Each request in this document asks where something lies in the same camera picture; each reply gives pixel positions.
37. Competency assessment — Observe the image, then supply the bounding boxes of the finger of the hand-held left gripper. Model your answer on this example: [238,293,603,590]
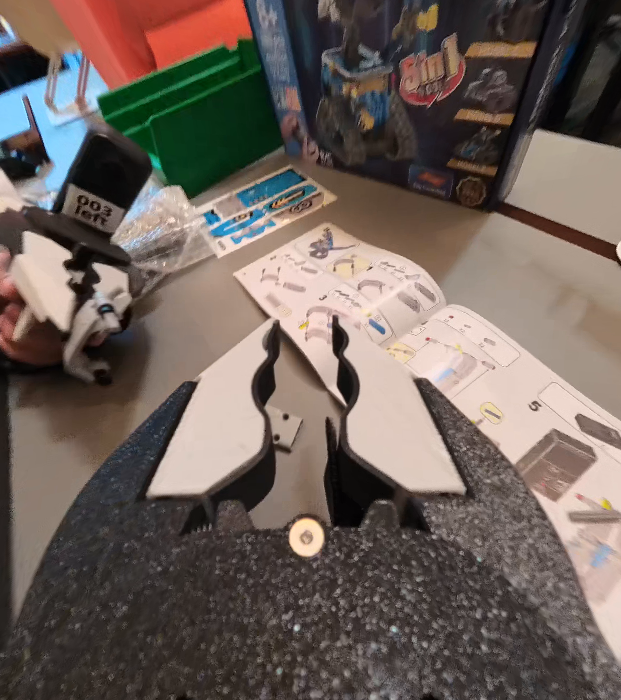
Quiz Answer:
[9,231,80,334]
[91,267,134,330]

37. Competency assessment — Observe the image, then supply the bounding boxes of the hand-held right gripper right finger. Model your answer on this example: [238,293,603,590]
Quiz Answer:
[324,315,468,525]

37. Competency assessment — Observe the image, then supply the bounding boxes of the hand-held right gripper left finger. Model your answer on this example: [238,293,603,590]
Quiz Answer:
[145,319,283,523]

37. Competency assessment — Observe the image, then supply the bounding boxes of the grey panel with holes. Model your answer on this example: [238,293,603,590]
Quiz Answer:
[263,404,306,452]

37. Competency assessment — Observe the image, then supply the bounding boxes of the grey desk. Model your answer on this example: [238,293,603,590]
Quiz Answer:
[7,128,621,673]

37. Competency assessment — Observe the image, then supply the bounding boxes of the person's left hand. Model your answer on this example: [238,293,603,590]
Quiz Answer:
[0,252,68,368]

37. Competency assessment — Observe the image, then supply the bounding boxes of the crumpled clear plastic wrap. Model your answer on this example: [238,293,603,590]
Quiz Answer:
[0,161,215,291]

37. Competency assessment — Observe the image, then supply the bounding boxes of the white instruction booklet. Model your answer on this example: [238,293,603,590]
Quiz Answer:
[233,221,621,665]

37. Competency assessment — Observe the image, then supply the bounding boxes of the green plastic bins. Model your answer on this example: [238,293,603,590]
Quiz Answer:
[96,38,285,199]

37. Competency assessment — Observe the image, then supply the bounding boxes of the orange plastic case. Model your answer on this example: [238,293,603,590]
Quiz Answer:
[48,0,255,91]

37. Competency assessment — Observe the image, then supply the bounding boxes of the blue sticker sheet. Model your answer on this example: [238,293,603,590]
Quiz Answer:
[195,164,339,259]

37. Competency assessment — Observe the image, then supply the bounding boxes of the dark blue toy kit box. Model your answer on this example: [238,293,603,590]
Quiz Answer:
[244,0,558,213]

